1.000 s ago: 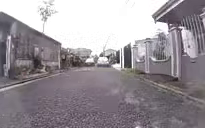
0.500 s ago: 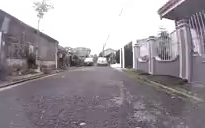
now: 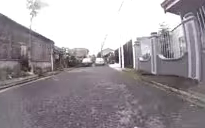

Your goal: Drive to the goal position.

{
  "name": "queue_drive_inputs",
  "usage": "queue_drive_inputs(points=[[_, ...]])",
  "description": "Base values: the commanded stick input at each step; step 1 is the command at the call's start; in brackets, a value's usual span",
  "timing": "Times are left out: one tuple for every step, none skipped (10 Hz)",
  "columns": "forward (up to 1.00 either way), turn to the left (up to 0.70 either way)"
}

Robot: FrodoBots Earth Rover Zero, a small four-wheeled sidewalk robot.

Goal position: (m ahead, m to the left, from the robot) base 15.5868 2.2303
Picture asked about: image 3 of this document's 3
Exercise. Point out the white car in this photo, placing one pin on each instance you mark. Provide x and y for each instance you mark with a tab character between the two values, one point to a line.
99	61

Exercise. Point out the pale vehicle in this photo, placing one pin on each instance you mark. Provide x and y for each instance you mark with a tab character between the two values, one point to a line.
87	61

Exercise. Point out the white pole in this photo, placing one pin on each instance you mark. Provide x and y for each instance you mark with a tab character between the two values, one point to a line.
120	53

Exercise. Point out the distant building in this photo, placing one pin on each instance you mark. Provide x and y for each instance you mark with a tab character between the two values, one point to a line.
79	52

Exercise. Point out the dark metal gate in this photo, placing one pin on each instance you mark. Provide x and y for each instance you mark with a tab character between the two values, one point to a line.
127	54

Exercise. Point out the grey asphalt road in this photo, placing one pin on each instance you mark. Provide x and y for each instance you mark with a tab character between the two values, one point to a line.
90	96

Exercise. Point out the thin tree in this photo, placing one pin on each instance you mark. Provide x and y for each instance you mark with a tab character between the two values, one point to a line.
31	40

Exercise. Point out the concrete pavement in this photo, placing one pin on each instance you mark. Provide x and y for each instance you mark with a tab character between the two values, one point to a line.
180	83

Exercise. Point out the concrete kerb strip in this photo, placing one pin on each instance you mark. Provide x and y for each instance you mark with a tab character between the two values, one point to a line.
20	81

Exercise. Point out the grey concrete building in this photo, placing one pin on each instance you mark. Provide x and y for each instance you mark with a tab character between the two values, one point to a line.
13	43

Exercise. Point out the building with overhanging roof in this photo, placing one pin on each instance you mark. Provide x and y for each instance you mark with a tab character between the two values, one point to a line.
193	6

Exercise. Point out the grey wall with railings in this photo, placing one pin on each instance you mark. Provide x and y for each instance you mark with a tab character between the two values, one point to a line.
170	60

